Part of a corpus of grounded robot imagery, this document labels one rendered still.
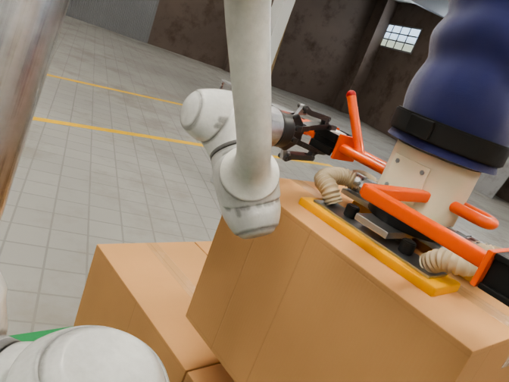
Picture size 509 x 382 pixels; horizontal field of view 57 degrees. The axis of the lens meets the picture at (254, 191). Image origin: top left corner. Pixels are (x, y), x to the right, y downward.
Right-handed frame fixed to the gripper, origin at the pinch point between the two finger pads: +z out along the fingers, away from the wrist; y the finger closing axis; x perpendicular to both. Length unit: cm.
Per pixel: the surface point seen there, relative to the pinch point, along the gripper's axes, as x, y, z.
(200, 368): 2, 64, -16
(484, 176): -326, 84, 974
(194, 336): -8, 63, -11
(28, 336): -77, 118, -26
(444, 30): 21.5, -28.5, -9.8
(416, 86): 20.6, -18.1, -9.0
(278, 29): -236, -28, 182
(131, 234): -153, 118, 53
